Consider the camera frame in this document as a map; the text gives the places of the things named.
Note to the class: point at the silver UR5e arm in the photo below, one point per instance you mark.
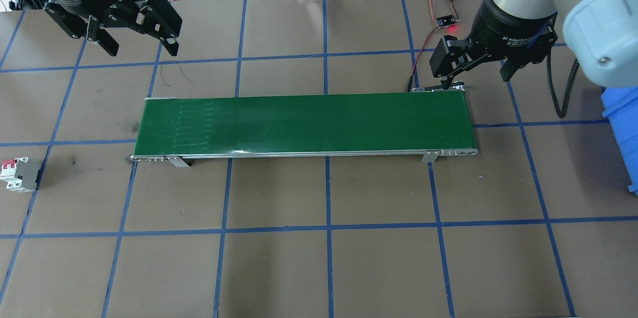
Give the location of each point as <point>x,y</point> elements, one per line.
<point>598,19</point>

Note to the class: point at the small black controller board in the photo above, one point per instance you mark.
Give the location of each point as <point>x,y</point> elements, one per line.
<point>447,21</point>

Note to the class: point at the blue plastic bin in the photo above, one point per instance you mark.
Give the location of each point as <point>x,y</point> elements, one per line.
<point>623,138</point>

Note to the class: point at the white circuit breaker red switches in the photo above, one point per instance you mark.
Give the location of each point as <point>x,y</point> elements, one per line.
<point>22,174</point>

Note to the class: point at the green conveyor belt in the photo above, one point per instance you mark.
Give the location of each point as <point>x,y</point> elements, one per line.
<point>299,123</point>

